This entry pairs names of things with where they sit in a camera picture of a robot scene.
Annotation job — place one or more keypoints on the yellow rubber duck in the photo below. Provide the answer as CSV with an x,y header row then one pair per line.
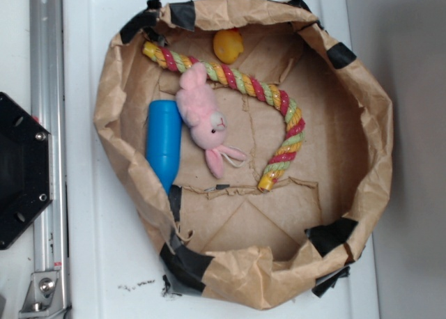
x,y
228,45

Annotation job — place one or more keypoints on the pink plush bunny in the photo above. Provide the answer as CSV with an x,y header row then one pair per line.
x,y
197,105

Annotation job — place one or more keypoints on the blue plastic cylinder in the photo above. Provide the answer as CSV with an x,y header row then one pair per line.
x,y
163,141

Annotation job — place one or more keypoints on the brown paper bag bin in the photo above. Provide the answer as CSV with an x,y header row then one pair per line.
x,y
223,237

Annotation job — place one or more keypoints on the multicolour twisted rope toy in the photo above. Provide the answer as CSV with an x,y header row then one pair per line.
x,y
269,93

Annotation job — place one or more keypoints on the aluminium extrusion rail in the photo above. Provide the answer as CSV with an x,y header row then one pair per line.
x,y
50,229

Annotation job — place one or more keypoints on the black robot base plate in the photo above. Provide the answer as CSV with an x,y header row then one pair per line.
x,y
25,170

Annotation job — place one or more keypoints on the metal corner bracket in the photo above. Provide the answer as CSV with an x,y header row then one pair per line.
x,y
44,297

